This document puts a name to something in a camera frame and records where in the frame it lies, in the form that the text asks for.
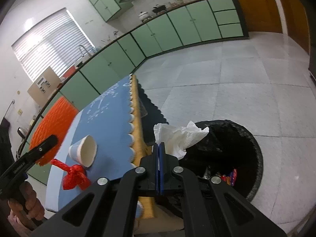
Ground orange foam net sleeve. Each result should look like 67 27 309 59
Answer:
29 96 79 166

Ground green lower cabinets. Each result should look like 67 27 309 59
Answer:
18 0 250 186

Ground kitchen faucet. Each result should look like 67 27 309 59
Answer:
78 45 90 57

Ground blue paper cup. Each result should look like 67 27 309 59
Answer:
69 135 98 168

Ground white pot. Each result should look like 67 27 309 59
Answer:
138 12 151 23

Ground wooden door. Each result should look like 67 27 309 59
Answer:
280 0 309 55
238 0 282 33

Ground black trash bin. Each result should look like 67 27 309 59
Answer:
145 119 264 218

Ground red basin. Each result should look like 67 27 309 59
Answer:
62 65 76 79

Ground electric kettle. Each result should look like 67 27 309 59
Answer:
17 127 27 140

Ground person's left hand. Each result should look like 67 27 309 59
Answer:
7 181 46 237

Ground black wok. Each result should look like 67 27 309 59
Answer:
152 5 166 15

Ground cardboard box with scale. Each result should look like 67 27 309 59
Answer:
27 67 61 108

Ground torn blue biscuit bag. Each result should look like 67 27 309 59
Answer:
220 169 237 186

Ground red plastic bag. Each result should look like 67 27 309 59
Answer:
50 159 92 190

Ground window blinds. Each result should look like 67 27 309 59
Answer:
11 8 95 81

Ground white tissue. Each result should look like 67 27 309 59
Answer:
153 121 209 160

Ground blue table mat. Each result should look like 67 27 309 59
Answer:
45 75 138 213

